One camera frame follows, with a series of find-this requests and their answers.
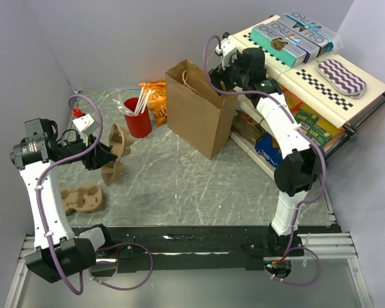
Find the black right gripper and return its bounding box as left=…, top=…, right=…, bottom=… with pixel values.
left=208, top=52, right=249, bottom=96

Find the brown paper bag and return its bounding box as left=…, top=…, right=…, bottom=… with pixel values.
left=165, top=60, right=238, bottom=159

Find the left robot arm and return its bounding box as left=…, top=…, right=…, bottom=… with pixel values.
left=10, top=118, right=117, bottom=283

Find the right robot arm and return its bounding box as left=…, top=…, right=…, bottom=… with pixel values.
left=205, top=41, right=326, bottom=256

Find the brown snack bag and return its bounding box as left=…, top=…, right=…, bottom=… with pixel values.
left=231, top=110, right=266, bottom=146

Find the red plastic cup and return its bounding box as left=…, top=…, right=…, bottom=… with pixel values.
left=124, top=108, right=152, bottom=138

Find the teal cookie box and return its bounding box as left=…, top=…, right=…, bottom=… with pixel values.
left=250, top=24, right=308, bottom=67

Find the orange snack box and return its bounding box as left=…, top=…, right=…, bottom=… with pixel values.
left=282, top=90, right=303, bottom=114

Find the blue snack packet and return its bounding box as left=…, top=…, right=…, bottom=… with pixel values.
left=255, top=133, right=283, bottom=167

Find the white paper-wrapped straw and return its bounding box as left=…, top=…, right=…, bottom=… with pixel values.
left=139, top=89, right=151, bottom=115
left=134, top=87, right=146, bottom=115

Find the orange chip bag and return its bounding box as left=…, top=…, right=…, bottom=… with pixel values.
left=139, top=80, right=167, bottom=127

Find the green yellow juice box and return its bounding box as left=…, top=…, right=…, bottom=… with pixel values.
left=295, top=109, right=319, bottom=133
left=307, top=124, right=332, bottom=148

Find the purple cookie box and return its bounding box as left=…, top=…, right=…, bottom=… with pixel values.
left=269, top=21, right=321, bottom=63

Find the blue cookie box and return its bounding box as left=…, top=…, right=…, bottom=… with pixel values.
left=285, top=11, right=338, bottom=51

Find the cream two-tier display shelf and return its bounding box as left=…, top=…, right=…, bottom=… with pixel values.
left=221, top=15, right=385, bottom=180

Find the purple wavy sleep mask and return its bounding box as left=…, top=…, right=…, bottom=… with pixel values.
left=316, top=59, right=366, bottom=98

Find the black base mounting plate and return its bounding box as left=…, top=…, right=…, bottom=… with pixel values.
left=96, top=226, right=304, bottom=273

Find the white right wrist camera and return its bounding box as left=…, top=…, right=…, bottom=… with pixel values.
left=215, top=38, right=237, bottom=70

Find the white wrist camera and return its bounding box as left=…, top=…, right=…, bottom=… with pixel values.
left=72, top=108, right=99, bottom=135
left=215, top=38, right=237, bottom=70

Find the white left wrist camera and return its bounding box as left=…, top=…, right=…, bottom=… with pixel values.
left=72, top=108, right=99, bottom=135

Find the aluminium rail frame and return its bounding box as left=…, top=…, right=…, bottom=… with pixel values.
left=5, top=233, right=361, bottom=307

